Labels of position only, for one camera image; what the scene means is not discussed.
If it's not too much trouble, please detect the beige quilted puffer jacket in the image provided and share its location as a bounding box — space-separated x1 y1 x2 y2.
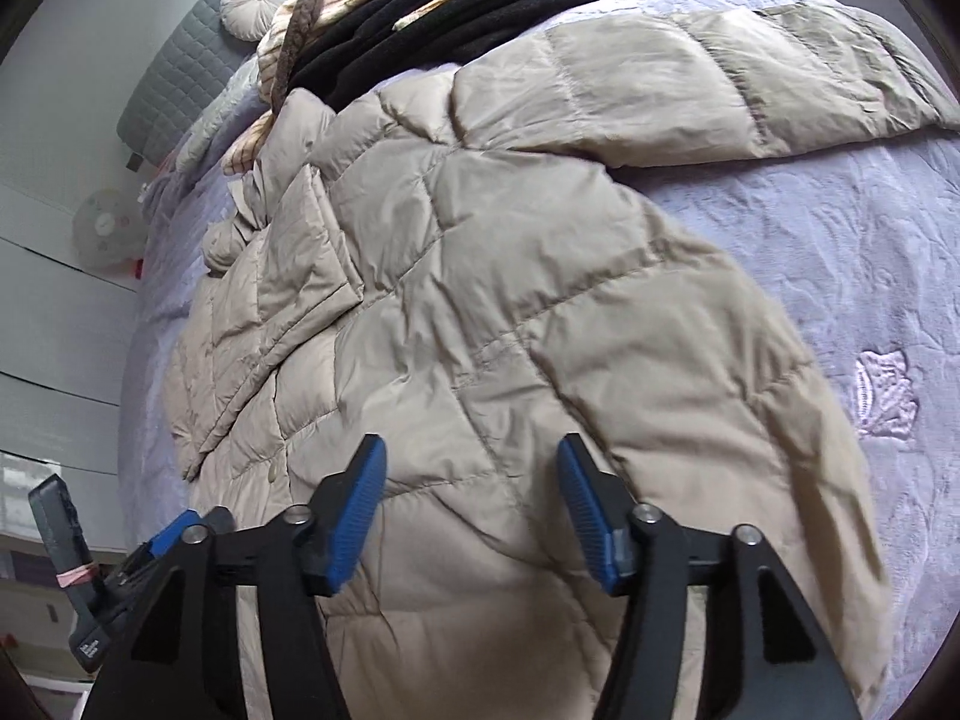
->
164 4 958 718

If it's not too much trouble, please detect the white drawer cabinet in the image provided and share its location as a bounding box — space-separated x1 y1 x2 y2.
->
0 185 137 553

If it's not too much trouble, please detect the white desk fan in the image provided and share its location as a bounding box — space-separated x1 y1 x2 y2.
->
71 188 148 270

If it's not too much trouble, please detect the lavender embossed bed blanket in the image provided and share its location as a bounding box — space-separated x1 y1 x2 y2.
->
119 0 958 713

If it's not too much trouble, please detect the white fluffy pillow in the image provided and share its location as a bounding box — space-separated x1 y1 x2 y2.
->
176 62 257 172

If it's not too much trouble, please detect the grey quilted headboard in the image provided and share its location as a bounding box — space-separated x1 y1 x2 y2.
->
116 0 254 167

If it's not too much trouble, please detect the brown knit scarf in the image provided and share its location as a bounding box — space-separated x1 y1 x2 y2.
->
268 0 324 114

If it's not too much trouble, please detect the black folded garment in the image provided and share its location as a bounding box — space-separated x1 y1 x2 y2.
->
288 0 596 110

